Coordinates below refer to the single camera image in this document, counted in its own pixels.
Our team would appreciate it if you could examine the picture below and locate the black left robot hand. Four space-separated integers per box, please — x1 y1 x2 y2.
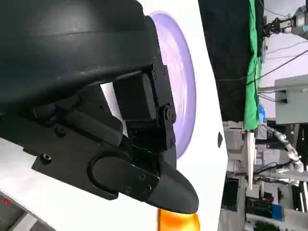
0 0 200 214

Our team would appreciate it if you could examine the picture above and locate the grey cabinet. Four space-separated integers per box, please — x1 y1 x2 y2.
274 77 308 125

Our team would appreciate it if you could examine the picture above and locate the lilac plate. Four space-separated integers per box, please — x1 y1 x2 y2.
148 11 197 161

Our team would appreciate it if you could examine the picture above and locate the orange toy bread roll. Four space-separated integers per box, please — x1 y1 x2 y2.
157 208 202 231

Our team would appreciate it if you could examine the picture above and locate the black cloth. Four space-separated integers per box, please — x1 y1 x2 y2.
198 0 251 123

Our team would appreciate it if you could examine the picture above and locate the black cable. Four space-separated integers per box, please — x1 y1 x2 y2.
215 50 308 85

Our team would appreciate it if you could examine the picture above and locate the green cloth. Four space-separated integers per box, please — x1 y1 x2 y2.
243 0 266 132

